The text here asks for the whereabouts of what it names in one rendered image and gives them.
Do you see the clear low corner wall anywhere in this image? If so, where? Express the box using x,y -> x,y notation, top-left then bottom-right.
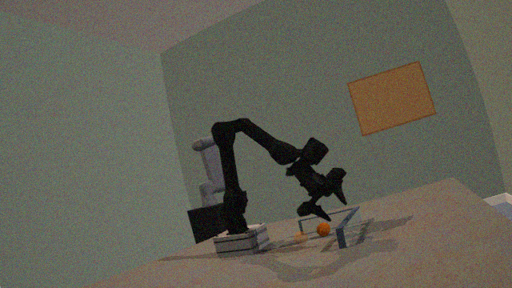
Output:
299,207 -> 363,246

